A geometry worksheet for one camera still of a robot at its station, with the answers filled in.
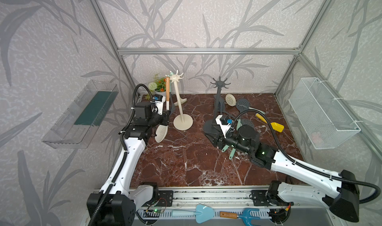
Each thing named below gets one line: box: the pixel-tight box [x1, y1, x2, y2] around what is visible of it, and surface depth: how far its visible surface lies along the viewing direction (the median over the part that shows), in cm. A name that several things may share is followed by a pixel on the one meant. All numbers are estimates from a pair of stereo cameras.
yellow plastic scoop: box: [255, 113, 285, 133], surface depth 101 cm
